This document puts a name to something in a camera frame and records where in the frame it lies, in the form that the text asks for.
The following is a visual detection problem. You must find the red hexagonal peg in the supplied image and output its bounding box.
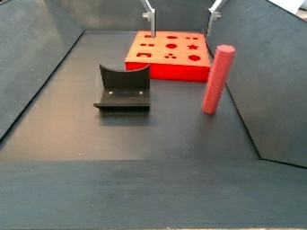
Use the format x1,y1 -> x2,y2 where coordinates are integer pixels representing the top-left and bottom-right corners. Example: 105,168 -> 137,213
201,45 -> 236,114

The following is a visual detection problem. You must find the red shape sorting board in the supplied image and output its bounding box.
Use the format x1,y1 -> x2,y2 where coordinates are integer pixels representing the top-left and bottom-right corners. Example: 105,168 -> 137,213
124,31 -> 210,83

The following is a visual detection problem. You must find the black curved holder stand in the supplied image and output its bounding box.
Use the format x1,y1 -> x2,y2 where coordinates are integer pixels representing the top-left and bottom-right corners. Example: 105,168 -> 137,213
93,66 -> 149,111

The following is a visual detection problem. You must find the left grey camera mount bracket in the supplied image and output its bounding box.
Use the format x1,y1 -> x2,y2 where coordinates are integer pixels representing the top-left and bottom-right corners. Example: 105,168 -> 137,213
140,0 -> 156,38

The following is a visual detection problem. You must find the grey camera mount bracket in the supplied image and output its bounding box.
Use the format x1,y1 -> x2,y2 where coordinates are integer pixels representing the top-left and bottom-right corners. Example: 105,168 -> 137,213
206,0 -> 228,36
140,0 -> 156,38

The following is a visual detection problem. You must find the right grey camera mount bracket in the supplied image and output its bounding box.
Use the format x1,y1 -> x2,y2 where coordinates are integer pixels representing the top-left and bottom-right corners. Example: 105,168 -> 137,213
206,0 -> 228,36

